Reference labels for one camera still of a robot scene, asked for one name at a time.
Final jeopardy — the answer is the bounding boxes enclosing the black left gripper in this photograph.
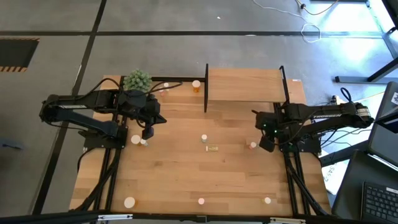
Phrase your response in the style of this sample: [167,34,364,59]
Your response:
[141,93,167,141]

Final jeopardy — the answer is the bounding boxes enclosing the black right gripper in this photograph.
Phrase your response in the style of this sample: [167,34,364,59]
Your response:
[251,107,280,153]

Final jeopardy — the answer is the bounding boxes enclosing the green plant in white pot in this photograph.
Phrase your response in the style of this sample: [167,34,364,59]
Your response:
[123,68,153,93]

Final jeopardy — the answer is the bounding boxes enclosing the white printed paper sheet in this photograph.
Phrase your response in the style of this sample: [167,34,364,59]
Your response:
[321,157,349,196]

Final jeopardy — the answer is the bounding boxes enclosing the black laptop with keyboard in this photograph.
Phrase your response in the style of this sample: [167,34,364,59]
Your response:
[331,149,398,224]

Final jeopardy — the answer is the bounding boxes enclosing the dark laptop lid with sticker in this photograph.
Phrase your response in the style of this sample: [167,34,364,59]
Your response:
[368,81,398,167]

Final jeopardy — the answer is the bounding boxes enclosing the black floor hatch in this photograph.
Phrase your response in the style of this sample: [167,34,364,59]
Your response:
[0,37,40,73]

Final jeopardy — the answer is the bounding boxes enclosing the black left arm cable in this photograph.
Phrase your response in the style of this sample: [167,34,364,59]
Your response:
[74,77,184,102]

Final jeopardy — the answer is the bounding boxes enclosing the wooden shelf with black frame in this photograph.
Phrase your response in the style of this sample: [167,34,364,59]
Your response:
[203,63,292,113]

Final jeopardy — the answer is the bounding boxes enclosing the black aluminium rig frame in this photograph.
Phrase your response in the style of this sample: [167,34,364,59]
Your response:
[0,76,398,224]

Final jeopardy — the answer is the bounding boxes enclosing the black desk leg frame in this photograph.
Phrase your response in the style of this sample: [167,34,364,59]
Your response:
[335,57,398,84]

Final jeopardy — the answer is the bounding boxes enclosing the white floor cable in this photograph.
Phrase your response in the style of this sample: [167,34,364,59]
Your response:
[252,0,322,44]

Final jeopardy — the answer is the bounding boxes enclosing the black and orange floor cable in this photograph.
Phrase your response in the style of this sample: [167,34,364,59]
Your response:
[294,0,340,16]

